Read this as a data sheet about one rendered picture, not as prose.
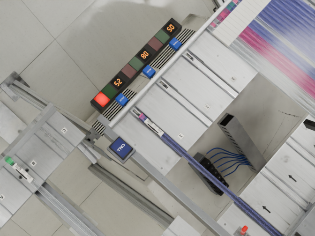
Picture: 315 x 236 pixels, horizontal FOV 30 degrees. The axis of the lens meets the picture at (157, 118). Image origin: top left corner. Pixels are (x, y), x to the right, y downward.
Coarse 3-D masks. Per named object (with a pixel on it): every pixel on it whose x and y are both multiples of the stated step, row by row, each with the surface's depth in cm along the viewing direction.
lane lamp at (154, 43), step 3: (153, 39) 166; (156, 39) 166; (150, 42) 166; (153, 42) 166; (156, 42) 166; (159, 42) 166; (150, 45) 166; (153, 45) 166; (156, 45) 166; (159, 45) 166; (162, 45) 166; (153, 48) 165; (156, 48) 165; (159, 48) 165
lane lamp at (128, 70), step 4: (128, 64) 164; (124, 68) 164; (128, 68) 164; (132, 68) 164; (124, 72) 163; (128, 72) 163; (132, 72) 163; (136, 72) 163; (128, 76) 163; (132, 76) 163
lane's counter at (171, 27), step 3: (168, 24) 167; (171, 24) 167; (165, 27) 167; (168, 27) 167; (171, 27) 167; (174, 27) 167; (177, 27) 167; (168, 30) 167; (171, 30) 167; (174, 30) 167; (171, 33) 167
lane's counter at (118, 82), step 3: (117, 75) 163; (114, 78) 163; (117, 78) 163; (120, 78) 163; (111, 81) 162; (114, 81) 162; (117, 81) 162; (120, 81) 163; (123, 81) 163; (114, 84) 162; (117, 84) 162; (120, 84) 162; (123, 84) 162; (117, 87) 162; (120, 87) 162
